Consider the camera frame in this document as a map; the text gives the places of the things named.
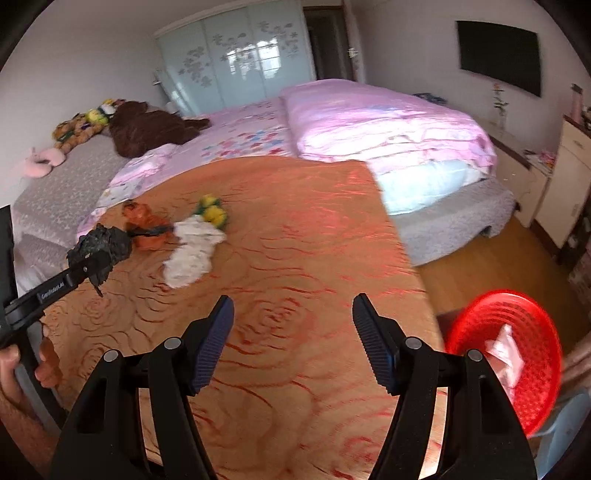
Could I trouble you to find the tall cream cabinet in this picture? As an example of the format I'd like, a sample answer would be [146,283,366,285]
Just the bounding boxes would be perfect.
[536,117,591,250]

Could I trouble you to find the pink crumpled tissue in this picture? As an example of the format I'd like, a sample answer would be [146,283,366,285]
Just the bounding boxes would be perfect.
[485,324,525,386]

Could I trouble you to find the orange rose-pattern blanket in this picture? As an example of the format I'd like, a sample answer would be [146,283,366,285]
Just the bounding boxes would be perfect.
[34,154,451,480]

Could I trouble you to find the person's left forearm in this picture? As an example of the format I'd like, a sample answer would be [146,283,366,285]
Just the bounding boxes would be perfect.
[0,383,58,467]

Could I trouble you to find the pink folded duvet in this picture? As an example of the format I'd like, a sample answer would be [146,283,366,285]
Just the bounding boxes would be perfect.
[281,78,497,174]

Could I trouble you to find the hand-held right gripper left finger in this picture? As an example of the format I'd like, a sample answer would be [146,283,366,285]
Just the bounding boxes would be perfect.
[50,295,235,480]

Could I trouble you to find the white crumpled cloth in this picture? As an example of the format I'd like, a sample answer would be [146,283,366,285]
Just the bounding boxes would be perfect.
[163,216,227,289]

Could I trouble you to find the orange crumpled cloth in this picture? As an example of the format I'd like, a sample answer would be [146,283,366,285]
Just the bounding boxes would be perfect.
[121,200,178,251]

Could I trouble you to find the light blue pillow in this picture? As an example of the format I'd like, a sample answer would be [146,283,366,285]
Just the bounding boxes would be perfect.
[373,159,485,217]

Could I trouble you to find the dark cloth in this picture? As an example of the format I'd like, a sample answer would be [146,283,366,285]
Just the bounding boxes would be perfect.
[67,224,132,298]

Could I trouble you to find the pink bottle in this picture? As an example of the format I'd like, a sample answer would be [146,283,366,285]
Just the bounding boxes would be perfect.
[570,84,585,123]

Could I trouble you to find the yellow green crumpled cloth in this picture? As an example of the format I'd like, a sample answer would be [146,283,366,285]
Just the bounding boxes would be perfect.
[194,195,228,232]

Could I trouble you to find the brown braided plush toy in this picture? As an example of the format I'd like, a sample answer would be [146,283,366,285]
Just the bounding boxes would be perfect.
[52,117,105,153]

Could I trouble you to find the white door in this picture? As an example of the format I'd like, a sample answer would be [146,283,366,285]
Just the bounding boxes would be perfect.
[344,0,365,84]

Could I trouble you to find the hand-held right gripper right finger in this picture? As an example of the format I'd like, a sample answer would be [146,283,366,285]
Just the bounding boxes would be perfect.
[352,293,539,480]

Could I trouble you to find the person's left hand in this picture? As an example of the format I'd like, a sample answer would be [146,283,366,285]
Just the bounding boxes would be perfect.
[0,325,63,398]

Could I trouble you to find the grey bed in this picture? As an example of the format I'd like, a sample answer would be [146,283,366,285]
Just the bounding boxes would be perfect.
[11,136,517,296]

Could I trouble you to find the black wall television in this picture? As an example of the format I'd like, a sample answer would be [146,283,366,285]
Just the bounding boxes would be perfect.
[456,21,542,97]

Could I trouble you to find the pink floral bed sheet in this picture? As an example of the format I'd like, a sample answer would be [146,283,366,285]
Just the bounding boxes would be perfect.
[76,97,301,234]

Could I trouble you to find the pink plush toy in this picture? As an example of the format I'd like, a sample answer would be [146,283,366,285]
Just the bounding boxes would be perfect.
[23,147,66,178]

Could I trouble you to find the floral glass-door wardrobe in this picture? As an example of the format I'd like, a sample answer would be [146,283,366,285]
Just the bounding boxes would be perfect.
[154,0,317,116]

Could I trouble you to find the low white bedside cabinet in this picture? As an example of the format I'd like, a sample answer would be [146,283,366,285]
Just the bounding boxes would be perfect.
[480,121,550,227]

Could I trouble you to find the red plastic mesh basket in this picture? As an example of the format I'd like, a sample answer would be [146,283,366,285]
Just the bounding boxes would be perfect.
[445,290,564,437]

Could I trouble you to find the light blue stool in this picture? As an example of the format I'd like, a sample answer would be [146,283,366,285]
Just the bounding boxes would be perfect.
[536,385,591,480]

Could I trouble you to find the large brown plush toy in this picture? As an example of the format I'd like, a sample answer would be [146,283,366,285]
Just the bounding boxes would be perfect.
[109,102,212,158]

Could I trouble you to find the rose in vase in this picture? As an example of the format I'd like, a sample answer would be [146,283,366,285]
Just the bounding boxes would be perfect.
[492,83,509,129]

